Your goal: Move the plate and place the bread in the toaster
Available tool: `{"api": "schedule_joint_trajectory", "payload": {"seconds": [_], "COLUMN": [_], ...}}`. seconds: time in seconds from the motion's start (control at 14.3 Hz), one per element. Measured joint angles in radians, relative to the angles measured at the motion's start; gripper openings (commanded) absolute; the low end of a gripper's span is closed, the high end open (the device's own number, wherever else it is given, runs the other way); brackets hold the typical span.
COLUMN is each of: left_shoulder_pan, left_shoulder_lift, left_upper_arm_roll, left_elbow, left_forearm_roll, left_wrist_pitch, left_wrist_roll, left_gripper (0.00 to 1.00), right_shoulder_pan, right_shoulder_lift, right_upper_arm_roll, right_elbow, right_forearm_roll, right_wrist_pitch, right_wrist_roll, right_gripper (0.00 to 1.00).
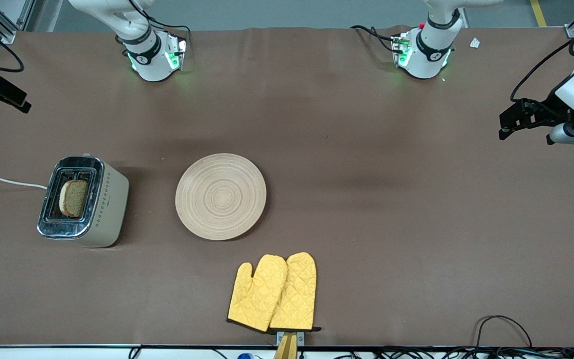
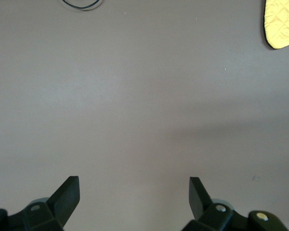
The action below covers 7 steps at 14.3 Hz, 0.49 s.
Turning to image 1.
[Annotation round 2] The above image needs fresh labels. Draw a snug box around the black base cable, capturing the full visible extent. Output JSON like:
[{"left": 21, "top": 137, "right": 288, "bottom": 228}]
[
  {"left": 349, "top": 24, "right": 398, "bottom": 54},
  {"left": 127, "top": 0, "right": 192, "bottom": 49}
]

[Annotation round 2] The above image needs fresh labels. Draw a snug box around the speckled bread slice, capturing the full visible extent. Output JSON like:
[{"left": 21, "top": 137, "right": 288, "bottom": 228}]
[{"left": 59, "top": 179, "right": 90, "bottom": 219}]

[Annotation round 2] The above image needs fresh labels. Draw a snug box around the white toaster power cable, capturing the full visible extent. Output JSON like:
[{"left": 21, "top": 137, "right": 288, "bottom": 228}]
[{"left": 0, "top": 177, "right": 49, "bottom": 190}]

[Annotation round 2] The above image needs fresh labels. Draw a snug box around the black looped cable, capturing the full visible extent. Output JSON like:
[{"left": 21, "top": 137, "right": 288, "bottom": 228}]
[{"left": 473, "top": 315, "right": 535, "bottom": 350}]

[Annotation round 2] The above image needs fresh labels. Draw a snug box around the beige chrome two-slot toaster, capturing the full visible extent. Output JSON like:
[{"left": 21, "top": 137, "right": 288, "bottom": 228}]
[{"left": 37, "top": 153, "right": 130, "bottom": 249}]

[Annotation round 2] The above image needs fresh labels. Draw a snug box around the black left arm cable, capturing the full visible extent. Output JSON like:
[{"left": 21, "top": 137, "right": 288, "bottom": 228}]
[{"left": 510, "top": 14, "right": 574, "bottom": 103}]

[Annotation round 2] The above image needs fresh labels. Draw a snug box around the yellow quilted oven mitt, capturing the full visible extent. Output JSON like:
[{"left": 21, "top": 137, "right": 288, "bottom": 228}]
[
  {"left": 227, "top": 255, "right": 288, "bottom": 334},
  {"left": 269, "top": 252, "right": 322, "bottom": 333}
]

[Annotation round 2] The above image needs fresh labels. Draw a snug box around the small metal clamp bracket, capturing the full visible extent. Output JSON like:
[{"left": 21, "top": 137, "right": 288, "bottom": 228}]
[{"left": 276, "top": 330, "right": 305, "bottom": 348}]

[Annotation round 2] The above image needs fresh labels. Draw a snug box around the black left base cable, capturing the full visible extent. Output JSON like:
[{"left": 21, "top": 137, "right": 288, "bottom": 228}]
[{"left": 349, "top": 24, "right": 398, "bottom": 54}]

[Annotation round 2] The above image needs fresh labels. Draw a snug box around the round light wooden plate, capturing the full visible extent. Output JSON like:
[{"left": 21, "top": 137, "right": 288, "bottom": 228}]
[{"left": 175, "top": 153, "right": 268, "bottom": 241}]

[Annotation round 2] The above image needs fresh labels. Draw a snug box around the black cable bundle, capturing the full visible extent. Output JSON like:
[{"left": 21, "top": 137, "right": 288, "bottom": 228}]
[{"left": 332, "top": 346, "right": 574, "bottom": 359}]

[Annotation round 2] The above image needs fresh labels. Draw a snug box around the yellow wooden bar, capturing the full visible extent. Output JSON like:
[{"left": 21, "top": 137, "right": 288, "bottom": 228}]
[{"left": 273, "top": 333, "right": 299, "bottom": 359}]

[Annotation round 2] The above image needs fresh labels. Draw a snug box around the black right base cable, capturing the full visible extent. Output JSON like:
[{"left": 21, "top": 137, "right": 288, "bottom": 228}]
[{"left": 127, "top": 0, "right": 192, "bottom": 49}]

